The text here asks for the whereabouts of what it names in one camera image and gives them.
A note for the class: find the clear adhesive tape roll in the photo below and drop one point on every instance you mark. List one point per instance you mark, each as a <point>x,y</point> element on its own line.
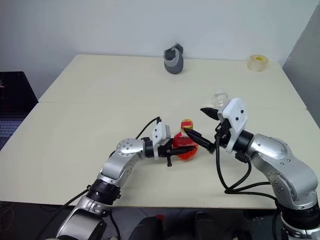
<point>258,63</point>

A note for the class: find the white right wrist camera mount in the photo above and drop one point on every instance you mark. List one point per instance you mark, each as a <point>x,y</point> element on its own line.
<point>236,117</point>

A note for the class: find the dark rounded shape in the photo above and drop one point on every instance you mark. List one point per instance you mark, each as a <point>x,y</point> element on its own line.
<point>150,228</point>

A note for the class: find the red translucent bottle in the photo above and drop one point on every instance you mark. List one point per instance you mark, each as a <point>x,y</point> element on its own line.
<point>185,141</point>

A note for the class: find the clear plastic cup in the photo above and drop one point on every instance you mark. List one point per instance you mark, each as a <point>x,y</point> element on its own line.
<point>220,98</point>

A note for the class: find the grey crumpled cloth object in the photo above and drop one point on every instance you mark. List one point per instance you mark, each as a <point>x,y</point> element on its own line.
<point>173,62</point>

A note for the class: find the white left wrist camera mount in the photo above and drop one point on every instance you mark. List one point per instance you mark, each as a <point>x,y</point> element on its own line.
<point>161,132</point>

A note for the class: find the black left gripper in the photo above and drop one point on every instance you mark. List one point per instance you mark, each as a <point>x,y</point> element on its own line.
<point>167,149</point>

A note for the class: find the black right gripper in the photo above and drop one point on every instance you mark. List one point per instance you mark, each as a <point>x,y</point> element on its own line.
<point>223,132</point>

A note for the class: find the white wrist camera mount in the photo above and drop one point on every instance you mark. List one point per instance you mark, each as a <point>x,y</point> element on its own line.
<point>236,117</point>
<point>161,132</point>

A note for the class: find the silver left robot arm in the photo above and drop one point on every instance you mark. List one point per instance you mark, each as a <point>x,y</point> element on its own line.
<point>125,148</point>

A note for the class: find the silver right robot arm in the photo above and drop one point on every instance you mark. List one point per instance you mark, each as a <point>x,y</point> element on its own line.
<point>271,150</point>

